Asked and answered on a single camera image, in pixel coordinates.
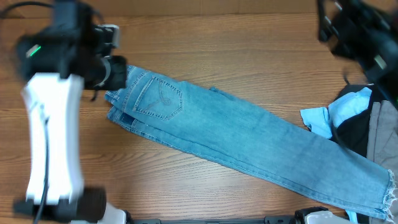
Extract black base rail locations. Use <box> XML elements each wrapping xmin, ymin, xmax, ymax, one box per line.
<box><xmin>70</xmin><ymin>202</ymin><xmax>352</xmax><ymax>224</ymax></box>

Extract grey garment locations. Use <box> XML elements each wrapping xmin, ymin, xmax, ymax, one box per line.
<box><xmin>366</xmin><ymin>100</ymin><xmax>398</xmax><ymax>172</ymax></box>

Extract black garment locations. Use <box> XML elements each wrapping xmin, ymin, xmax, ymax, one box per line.
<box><xmin>331</xmin><ymin>84</ymin><xmax>385</xmax><ymax>157</ymax></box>

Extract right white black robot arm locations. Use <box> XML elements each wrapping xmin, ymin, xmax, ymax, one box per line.
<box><xmin>317</xmin><ymin>0</ymin><xmax>397</xmax><ymax>107</ymax></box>

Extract blue denim jeans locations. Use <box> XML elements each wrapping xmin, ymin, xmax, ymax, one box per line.
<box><xmin>105</xmin><ymin>66</ymin><xmax>396</xmax><ymax>222</ymax></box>

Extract light blue shirt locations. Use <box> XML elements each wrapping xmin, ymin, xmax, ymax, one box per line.
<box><xmin>300</xmin><ymin>85</ymin><xmax>373</xmax><ymax>139</ymax></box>

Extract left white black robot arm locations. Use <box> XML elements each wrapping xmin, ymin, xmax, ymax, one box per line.
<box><xmin>14</xmin><ymin>1</ymin><xmax>131</xmax><ymax>223</ymax></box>

